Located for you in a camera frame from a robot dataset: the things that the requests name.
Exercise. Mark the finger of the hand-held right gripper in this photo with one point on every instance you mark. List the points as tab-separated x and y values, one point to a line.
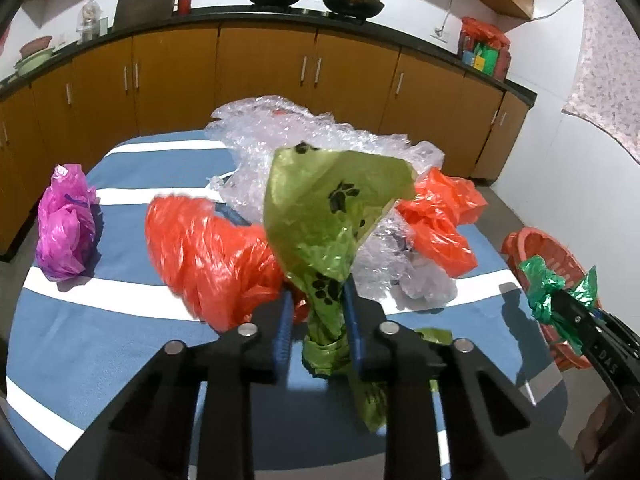
575	317

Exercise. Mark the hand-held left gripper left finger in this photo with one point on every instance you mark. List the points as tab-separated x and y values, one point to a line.
284	332

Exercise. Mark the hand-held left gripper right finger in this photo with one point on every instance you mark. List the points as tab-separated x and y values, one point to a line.
351	332

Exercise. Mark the dark green plastic bag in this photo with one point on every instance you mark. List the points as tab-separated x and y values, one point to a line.
537	280

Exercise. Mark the red plastic basket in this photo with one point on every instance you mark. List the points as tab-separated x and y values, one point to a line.
545	250

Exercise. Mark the green paw-print plastic bag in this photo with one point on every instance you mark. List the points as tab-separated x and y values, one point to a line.
320	210

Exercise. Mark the magenta plastic bag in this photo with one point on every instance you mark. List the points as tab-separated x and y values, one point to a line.
65	230

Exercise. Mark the large red plastic bag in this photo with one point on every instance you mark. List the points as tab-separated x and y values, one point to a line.
210	255

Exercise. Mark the small red plastic bag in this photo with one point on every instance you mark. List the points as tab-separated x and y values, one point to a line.
440	220

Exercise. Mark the blue white-striped tablecloth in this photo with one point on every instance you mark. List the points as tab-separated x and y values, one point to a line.
100	330

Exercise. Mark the clear crumpled plastic wrap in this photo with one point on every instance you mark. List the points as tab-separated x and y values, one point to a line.
280	130

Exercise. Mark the floral hanging cloth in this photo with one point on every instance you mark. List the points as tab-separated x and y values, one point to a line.
607	70

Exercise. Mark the wooden base cabinets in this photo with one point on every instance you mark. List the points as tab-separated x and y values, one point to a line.
175	85

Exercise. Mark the red bag with colourful packets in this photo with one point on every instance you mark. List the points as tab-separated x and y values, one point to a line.
482	50

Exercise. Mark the black countertop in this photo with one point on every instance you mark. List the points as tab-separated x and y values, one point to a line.
410	35

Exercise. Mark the black wok with lid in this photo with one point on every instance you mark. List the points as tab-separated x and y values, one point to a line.
350	2

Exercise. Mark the red bottle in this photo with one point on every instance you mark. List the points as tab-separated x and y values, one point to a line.
186	2

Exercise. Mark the brown cutting board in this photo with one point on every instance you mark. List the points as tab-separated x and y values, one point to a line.
145	5

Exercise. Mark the clear jar in plastic bag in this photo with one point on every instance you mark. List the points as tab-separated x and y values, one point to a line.
91	22

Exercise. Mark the green bowl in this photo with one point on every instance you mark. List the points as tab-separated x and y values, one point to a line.
35	64

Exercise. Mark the pink bowl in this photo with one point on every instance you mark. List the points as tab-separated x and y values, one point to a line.
36	46

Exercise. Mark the white wall socket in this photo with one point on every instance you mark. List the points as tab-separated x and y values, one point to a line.
440	34

